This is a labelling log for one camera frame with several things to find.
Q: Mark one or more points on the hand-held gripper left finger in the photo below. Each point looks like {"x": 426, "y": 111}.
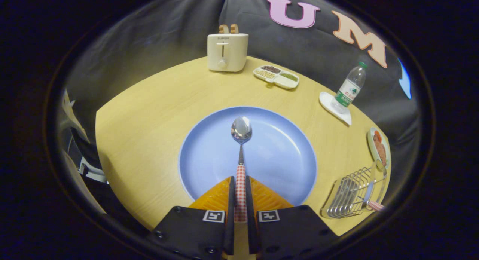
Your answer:
{"x": 191, "y": 230}

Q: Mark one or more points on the plate of meat and vegetables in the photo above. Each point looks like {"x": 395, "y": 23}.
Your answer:
{"x": 380, "y": 147}

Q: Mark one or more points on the white square coaster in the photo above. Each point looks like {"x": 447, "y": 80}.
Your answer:
{"x": 329, "y": 103}

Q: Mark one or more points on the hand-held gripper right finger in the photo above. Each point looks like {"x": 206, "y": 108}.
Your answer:
{"x": 292, "y": 230}

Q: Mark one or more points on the clear plastic water bottle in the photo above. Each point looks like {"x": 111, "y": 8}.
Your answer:
{"x": 348, "y": 89}

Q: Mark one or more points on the white toaster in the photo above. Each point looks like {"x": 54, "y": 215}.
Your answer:
{"x": 228, "y": 52}

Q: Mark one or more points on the white divided snack tray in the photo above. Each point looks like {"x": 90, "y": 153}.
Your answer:
{"x": 278, "y": 80}

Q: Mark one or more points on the person's beige clothing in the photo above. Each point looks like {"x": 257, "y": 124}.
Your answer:
{"x": 71, "y": 112}

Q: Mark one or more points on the toasted bread slice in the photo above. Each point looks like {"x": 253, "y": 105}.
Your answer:
{"x": 223, "y": 28}
{"x": 234, "y": 28}

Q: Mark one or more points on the blue round plate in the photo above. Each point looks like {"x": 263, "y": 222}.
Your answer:
{"x": 280, "y": 155}

